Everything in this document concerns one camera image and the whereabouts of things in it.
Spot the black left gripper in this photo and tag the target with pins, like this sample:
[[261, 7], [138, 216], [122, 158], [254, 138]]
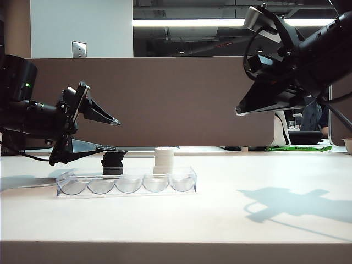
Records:
[[68, 115]]

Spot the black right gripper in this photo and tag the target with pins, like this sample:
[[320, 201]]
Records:
[[292, 64]]

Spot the black poker chip marked 100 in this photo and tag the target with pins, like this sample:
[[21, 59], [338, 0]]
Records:
[[105, 148]]

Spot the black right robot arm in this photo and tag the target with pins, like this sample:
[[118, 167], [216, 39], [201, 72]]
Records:
[[330, 46]]

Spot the stack of black poker chips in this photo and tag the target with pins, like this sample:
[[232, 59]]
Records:
[[112, 165]]

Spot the clear acrylic chip tray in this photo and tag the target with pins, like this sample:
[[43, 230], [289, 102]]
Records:
[[71, 189]]

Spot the stack of white poker chips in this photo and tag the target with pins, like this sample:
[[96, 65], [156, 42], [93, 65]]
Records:
[[163, 160]]

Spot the black computer monitor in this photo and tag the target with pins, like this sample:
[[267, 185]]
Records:
[[297, 112], [288, 116]]

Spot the seated person in dark jacket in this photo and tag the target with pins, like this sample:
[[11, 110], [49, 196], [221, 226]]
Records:
[[312, 118]]

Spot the black padded case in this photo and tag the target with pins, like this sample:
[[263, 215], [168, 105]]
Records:
[[305, 137]]

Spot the small white partition foot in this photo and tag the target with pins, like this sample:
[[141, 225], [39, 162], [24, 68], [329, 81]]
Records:
[[244, 149]]

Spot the black partition foot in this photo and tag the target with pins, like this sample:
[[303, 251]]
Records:
[[233, 148]]

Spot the brown desk partition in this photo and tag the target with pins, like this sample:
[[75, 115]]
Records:
[[178, 110], [343, 132]]

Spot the beige paper bowl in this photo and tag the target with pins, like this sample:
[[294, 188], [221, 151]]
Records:
[[347, 147]]

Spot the long ceiling light strip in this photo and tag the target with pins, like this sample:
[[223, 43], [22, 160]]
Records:
[[192, 22]]

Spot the grey metal partition rail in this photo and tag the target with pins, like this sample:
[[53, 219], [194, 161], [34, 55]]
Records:
[[140, 148]]

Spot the metal wall outlet plate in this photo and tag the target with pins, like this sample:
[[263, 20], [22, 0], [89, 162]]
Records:
[[79, 49]]

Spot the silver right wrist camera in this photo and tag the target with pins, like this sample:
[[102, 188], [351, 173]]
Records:
[[254, 16]]

